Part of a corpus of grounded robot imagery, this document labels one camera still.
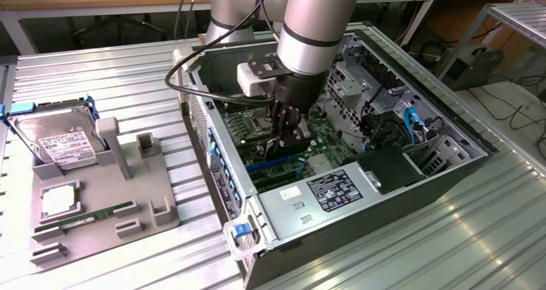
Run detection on black open pc case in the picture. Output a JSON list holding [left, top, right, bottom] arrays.
[[172, 27, 500, 290]]

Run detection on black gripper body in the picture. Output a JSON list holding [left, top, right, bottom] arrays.
[[271, 70, 331, 116]]

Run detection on gray power supply unit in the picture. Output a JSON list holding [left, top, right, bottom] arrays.
[[253, 161, 381, 243]]

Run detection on black camera cable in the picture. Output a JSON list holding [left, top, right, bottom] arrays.
[[164, 0, 277, 106]]

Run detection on blue sata wire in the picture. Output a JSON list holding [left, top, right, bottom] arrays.
[[401, 106, 428, 144]]

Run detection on black box on floor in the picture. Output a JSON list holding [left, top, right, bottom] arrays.
[[437, 46, 504, 92]]

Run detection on hard drive in blue caddy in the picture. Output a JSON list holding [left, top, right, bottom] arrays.
[[0, 93, 102, 163]]

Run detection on cpu with silver lid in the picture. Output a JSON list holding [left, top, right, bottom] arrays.
[[40, 185, 82, 221]]

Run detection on aluminium frame shelf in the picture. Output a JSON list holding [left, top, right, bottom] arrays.
[[463, 2, 546, 82]]

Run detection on blue expansion slot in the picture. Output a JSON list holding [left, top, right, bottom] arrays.
[[244, 156, 292, 174]]

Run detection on black plastic air shroud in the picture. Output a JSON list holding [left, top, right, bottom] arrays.
[[355, 149, 428, 195]]

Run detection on black rear label sticker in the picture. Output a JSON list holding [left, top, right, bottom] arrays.
[[210, 167, 240, 221]]

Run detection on silver disk bay cage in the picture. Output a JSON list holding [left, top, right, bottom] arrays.
[[329, 58, 408, 144]]

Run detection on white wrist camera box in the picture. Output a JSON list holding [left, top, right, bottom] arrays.
[[234, 62, 279, 98]]

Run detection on cpu socket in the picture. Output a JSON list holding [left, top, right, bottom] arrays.
[[249, 114, 275, 134]]

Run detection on green ram stick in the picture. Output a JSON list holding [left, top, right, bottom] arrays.
[[33, 200, 133, 233]]

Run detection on silver chipset heatsink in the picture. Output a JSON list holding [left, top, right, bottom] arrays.
[[305, 157, 339, 176]]

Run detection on silver hard disk drive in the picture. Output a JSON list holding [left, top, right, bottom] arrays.
[[8, 107, 108, 172]]

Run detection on black office chair base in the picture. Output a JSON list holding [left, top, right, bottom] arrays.
[[69, 13, 168, 42]]

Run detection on gray printed parts rack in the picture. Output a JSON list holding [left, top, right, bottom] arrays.
[[26, 116, 182, 268]]

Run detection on green motherboard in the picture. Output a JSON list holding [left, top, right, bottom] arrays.
[[212, 103, 364, 192]]

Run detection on gray case handle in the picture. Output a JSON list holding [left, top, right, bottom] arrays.
[[222, 219, 257, 259]]

